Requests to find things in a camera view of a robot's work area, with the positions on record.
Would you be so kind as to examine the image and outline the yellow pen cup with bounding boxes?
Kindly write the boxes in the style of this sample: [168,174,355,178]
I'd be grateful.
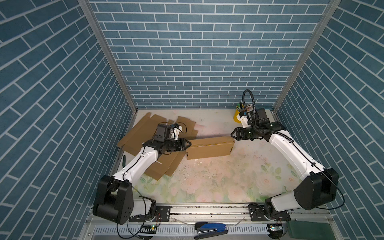
[233,108,241,124]

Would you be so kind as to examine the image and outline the green box at front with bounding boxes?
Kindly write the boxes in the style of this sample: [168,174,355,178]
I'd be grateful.
[288,221,336,240]

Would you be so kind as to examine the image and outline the aluminium front rail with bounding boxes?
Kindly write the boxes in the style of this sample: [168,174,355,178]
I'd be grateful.
[80,203,342,240]

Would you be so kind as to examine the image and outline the pens in cup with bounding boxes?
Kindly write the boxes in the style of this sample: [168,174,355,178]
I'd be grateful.
[236,102,253,113]

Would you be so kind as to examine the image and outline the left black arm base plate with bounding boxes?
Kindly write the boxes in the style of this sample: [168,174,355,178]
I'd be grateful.
[129,206,171,223]

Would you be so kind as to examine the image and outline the cardboard sheet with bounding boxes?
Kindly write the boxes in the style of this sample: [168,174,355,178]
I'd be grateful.
[117,113,198,181]

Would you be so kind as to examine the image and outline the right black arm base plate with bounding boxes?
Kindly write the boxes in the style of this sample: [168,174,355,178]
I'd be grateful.
[248,204,291,222]

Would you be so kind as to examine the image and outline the cardboard box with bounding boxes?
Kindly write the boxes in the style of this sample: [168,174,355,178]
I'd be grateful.
[186,136,235,160]

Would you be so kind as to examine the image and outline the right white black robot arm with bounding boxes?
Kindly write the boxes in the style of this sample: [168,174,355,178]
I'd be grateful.
[231,109,340,219]

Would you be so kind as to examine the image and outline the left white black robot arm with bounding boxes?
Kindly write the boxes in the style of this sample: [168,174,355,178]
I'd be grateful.
[93,123,192,225]

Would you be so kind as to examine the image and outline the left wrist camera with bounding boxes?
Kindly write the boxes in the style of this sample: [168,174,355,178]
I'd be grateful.
[170,124,183,140]

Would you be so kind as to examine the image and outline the green handled pliers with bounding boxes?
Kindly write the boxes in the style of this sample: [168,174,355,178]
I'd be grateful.
[122,155,126,168]

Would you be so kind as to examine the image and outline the blue black stapler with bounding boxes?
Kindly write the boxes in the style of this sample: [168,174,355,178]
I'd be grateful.
[194,222,229,240]

